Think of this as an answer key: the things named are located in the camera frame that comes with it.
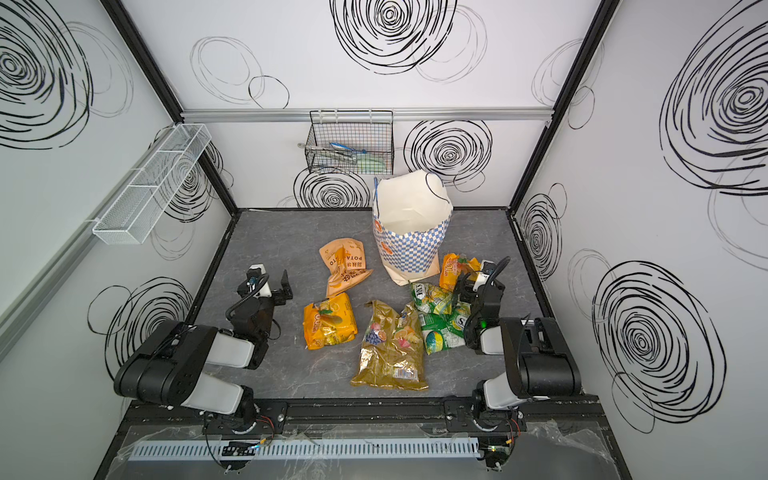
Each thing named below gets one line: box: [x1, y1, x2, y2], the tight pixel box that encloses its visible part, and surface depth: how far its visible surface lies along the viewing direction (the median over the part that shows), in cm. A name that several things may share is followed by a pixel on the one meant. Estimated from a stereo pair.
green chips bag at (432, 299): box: [410, 283, 457, 316], surface depth 91 cm
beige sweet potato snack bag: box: [319, 238, 373, 297], surface depth 102 cm
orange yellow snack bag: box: [303, 292, 358, 350], surface depth 85 cm
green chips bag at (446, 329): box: [419, 302, 471, 355], surface depth 87 cm
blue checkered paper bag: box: [372, 170, 453, 286], surface depth 88 cm
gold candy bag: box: [351, 300, 429, 392], surface depth 80 cm
